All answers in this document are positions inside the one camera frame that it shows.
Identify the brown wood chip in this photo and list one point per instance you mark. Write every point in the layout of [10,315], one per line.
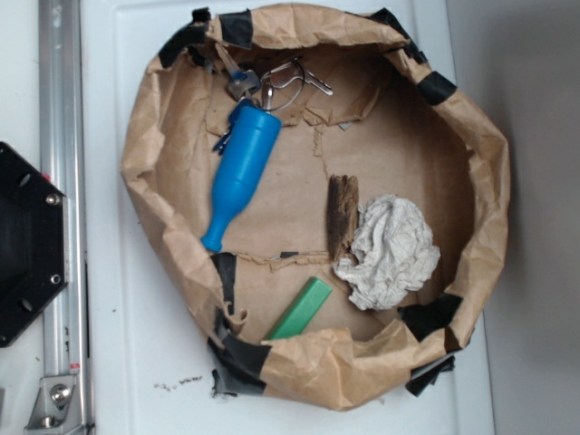
[341,214]

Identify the brown paper bag bin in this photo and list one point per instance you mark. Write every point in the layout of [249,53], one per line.
[394,123]

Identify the green rectangular block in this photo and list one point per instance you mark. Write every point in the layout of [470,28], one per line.
[306,304]

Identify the blue plastic bottle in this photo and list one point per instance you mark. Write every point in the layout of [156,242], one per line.
[244,151]

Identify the crumpled white paper ball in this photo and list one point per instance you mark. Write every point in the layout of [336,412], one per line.
[392,254]

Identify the silver key bunch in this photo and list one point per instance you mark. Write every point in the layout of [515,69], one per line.
[244,84]

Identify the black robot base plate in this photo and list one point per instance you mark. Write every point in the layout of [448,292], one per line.
[33,270]

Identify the aluminium frame rail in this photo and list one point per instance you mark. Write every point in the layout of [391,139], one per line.
[65,320]

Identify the metal corner bracket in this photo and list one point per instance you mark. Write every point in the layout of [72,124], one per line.
[57,408]

